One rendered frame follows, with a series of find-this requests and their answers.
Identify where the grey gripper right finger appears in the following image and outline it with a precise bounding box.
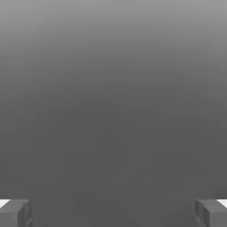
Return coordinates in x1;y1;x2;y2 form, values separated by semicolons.
194;199;227;227

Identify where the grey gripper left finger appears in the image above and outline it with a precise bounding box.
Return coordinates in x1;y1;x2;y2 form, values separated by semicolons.
0;199;34;227

